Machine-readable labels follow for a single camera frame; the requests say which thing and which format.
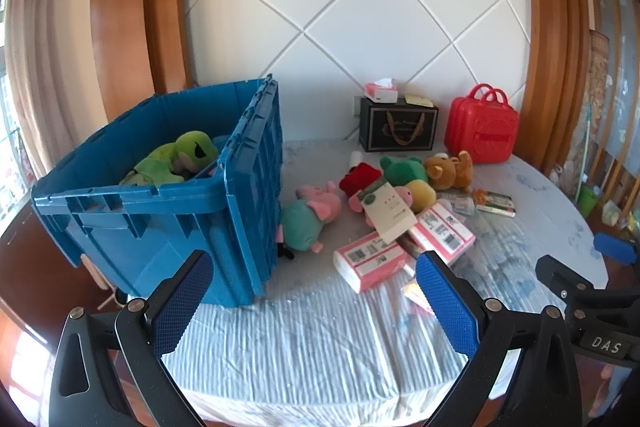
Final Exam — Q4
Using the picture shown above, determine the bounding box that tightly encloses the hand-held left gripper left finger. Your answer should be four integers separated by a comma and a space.
48, 250, 216, 427

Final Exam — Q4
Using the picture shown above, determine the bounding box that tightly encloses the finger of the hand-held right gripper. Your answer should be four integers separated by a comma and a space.
535, 255, 608, 308
594, 232, 640, 267

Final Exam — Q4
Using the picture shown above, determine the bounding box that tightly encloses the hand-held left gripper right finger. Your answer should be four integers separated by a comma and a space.
415, 250, 586, 427

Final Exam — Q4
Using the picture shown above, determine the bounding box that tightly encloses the green and orange box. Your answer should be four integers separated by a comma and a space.
472, 188, 517, 218

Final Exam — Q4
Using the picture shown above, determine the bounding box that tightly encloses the blue plastic crate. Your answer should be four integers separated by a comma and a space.
31, 74, 285, 308

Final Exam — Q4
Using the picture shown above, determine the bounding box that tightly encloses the orange packet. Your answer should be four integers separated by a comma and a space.
402, 279, 433, 313

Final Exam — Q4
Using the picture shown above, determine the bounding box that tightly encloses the green bucket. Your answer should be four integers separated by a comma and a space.
575, 184, 601, 215

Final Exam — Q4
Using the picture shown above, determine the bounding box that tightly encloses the pink tissue pack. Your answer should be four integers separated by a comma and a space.
332, 229, 408, 293
407, 201, 476, 265

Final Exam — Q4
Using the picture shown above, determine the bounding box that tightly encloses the clear plastic packet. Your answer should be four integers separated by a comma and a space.
440, 192, 476, 216

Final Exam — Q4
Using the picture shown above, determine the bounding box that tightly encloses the white box with green logo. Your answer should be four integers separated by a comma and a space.
359, 179, 417, 245

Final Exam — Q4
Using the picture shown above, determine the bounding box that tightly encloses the yellow plush toy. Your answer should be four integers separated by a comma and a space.
392, 179, 437, 214

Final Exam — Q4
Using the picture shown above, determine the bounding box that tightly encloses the brown bear plush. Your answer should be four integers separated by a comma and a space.
422, 150, 475, 192

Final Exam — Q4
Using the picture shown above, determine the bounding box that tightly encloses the light blue bed sheet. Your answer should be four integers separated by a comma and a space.
165, 139, 610, 420

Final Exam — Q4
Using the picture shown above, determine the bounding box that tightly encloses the pink plush toy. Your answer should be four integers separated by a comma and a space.
348, 193, 376, 230

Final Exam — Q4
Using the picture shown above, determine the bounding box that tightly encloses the pig plush in teal dress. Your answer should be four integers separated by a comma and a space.
277, 198, 343, 260

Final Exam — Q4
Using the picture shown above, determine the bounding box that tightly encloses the dark green frog plush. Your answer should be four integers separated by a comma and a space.
379, 155, 430, 188

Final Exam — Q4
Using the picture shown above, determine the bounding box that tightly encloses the light green frog plush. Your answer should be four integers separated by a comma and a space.
119, 130, 221, 188

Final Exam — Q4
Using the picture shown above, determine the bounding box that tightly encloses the red plush toy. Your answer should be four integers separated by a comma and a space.
339, 162, 385, 196

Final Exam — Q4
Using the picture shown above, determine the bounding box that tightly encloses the brown wooden cabinet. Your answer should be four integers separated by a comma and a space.
0, 202, 76, 308

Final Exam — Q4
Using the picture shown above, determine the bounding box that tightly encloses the red toy suitcase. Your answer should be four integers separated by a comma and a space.
444, 83, 521, 165

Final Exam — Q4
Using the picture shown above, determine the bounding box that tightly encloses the pink pig plush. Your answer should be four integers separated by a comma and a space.
296, 180, 341, 202

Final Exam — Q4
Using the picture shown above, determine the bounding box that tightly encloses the black gift box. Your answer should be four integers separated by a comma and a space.
359, 97, 439, 152

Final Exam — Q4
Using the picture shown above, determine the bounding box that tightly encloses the pink tissue box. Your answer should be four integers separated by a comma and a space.
364, 78, 399, 104

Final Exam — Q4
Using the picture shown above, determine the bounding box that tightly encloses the window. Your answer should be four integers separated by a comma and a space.
0, 77, 31, 208

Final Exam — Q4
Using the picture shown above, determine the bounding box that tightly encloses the beige curtain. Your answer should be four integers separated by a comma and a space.
0, 0, 108, 188

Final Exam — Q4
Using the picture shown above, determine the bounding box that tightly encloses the wooden wall trim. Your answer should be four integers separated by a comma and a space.
90, 0, 196, 122
515, 0, 591, 172

